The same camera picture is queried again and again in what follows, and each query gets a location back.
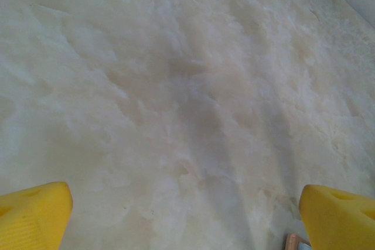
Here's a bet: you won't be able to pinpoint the tan leather card holder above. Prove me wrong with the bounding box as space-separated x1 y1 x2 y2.
282 232 312 250

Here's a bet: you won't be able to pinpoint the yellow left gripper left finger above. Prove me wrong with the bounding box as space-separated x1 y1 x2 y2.
0 181 74 250

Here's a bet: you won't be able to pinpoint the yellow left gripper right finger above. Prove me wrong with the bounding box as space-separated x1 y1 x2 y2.
298 184 375 250

